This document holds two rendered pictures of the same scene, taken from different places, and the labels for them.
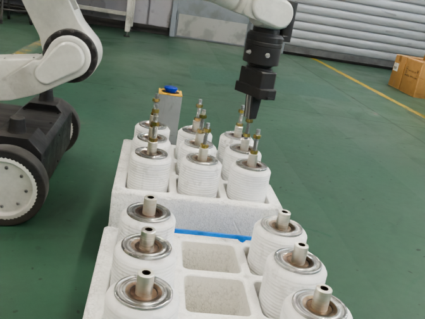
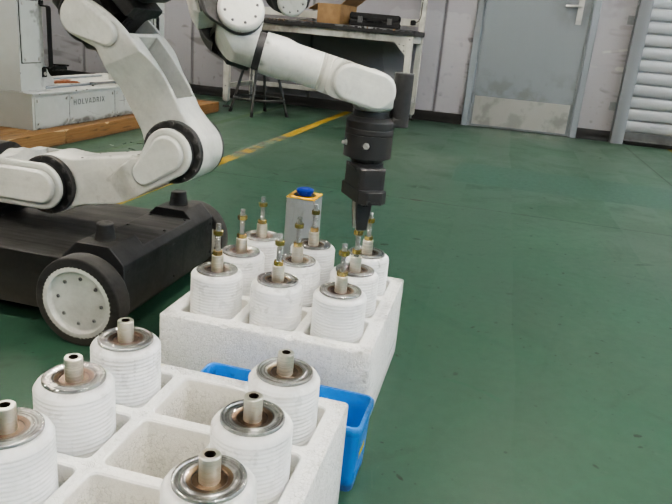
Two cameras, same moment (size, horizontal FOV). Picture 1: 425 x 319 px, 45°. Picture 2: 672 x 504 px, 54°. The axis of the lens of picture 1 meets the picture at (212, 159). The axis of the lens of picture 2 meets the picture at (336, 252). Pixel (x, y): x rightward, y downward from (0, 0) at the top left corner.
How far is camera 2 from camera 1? 0.49 m
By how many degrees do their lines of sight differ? 20
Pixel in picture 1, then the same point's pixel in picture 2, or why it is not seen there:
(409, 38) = not seen: outside the picture
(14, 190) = (89, 306)
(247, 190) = (327, 324)
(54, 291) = not seen: hidden behind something
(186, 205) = (245, 337)
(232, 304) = not seen: hidden behind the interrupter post
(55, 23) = (157, 114)
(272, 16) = (363, 94)
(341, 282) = (466, 466)
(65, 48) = (161, 143)
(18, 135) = (101, 243)
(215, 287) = (183, 440)
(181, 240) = (185, 378)
